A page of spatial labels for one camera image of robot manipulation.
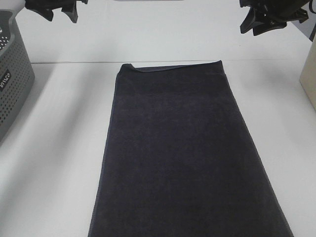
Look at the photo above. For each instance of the dark navy towel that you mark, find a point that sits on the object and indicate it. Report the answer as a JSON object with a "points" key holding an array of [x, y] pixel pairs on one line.
{"points": [[179, 160]]}

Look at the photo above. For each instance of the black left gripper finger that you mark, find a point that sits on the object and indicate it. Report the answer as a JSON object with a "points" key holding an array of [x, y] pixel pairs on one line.
{"points": [[69, 7], [42, 7]]}

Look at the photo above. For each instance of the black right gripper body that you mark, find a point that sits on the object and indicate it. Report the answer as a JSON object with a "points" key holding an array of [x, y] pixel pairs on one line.
{"points": [[279, 10]]}

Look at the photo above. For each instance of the beige box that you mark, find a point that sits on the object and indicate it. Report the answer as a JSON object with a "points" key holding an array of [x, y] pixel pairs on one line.
{"points": [[308, 75]]}

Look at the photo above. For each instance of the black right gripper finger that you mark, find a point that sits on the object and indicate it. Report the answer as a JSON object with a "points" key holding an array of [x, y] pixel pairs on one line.
{"points": [[253, 19], [263, 24]]}

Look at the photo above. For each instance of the grey perforated plastic basket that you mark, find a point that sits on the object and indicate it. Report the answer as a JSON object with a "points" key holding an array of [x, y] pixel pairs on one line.
{"points": [[16, 72]]}

